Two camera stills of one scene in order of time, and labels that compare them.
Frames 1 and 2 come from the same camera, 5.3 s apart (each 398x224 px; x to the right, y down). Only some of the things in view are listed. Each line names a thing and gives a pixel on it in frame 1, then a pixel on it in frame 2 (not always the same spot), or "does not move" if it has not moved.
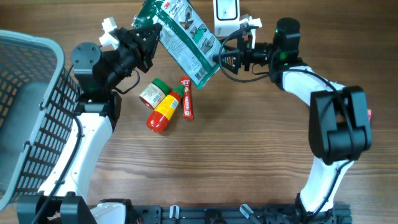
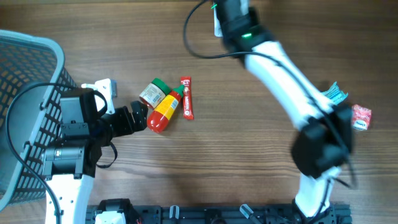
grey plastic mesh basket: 36,126 does not move
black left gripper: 140,35 to 140,119
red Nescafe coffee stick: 186,84 does not move
